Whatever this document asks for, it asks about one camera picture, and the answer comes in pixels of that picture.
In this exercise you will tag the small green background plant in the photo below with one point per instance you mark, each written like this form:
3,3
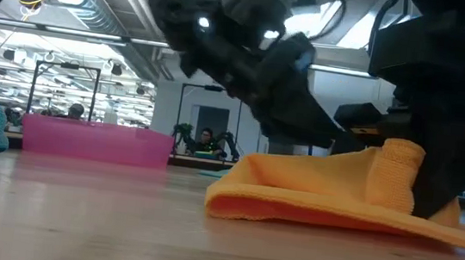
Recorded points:
184,128

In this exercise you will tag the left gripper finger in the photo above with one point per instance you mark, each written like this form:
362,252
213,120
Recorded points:
298,119

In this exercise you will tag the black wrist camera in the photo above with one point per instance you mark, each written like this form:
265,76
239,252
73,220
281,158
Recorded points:
355,114
255,11

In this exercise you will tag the black background workstation frame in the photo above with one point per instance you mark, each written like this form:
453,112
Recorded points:
66,65
213,88

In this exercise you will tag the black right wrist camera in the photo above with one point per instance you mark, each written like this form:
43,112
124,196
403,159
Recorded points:
355,114

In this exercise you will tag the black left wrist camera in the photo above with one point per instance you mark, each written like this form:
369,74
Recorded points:
255,11

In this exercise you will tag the black background robot arm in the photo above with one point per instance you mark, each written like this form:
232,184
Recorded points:
179,142
231,145

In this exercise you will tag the pink plastic basket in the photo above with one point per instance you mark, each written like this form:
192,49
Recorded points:
97,142

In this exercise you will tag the person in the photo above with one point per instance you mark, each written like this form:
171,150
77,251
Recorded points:
75,111
207,144

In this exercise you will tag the long ceiling light fixture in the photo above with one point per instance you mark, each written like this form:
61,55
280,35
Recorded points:
342,71
52,30

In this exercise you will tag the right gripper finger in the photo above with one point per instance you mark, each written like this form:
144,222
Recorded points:
452,179

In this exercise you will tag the orange microfiber towel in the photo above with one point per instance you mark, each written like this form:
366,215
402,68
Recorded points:
317,191

